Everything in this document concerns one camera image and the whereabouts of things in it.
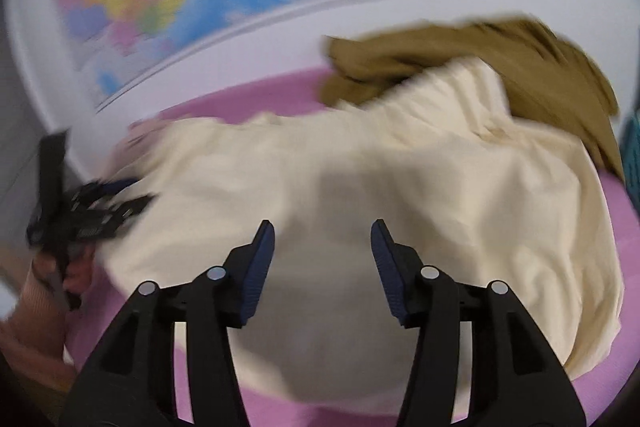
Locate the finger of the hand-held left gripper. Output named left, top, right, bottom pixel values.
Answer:
left=101, top=193, right=157, bottom=227
left=70, top=177, right=142, bottom=205

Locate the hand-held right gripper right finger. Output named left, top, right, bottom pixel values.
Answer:
left=371, top=219, right=587, bottom=427

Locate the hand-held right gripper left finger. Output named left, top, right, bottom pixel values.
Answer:
left=59, top=219, right=276, bottom=427

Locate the cream jacket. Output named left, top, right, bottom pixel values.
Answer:
left=102, top=57, right=626, bottom=413

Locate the person's left hand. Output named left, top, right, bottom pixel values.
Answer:
left=31, top=244, right=99, bottom=308

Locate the peach pink cloth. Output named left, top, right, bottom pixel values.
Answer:
left=107, top=119, right=171, bottom=168

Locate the pink bed sheet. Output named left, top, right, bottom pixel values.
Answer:
left=65, top=67, right=640, bottom=427

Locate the olive brown garment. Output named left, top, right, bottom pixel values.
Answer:
left=320, top=18, right=626, bottom=180

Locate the blue perforated plastic basket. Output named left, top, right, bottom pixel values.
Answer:
left=620, top=114, right=640, bottom=180

